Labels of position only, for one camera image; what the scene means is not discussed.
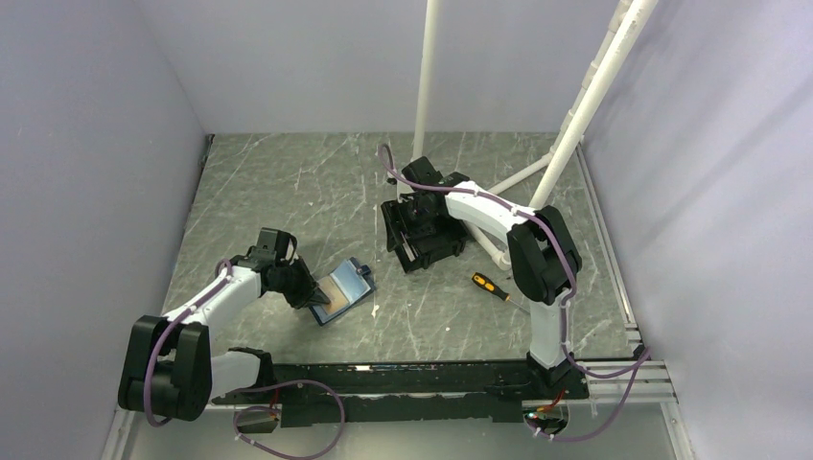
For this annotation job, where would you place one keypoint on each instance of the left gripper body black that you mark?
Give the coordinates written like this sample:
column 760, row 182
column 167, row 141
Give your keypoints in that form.
column 294, row 283

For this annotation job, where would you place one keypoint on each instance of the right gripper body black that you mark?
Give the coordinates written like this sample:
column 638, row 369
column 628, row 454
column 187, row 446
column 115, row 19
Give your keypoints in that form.
column 415, row 217

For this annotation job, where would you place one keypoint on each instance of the blue card holder wallet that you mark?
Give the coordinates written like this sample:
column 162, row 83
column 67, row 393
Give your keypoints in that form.
column 347, row 285

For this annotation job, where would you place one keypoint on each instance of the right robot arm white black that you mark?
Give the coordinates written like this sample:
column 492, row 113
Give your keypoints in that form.
column 543, row 258

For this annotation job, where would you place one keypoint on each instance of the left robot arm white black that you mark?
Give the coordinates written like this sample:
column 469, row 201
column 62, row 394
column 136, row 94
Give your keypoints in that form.
column 203, row 324

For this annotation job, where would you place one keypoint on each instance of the black card storage box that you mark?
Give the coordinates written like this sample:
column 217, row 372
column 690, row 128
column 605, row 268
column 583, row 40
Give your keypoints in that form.
column 414, row 254

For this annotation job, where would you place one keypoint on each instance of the orange black screwdriver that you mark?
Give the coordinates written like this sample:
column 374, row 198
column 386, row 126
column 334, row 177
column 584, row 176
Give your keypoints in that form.
column 486, row 284

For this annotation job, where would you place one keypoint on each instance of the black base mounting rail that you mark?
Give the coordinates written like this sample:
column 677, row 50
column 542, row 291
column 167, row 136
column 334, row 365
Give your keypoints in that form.
column 497, row 390

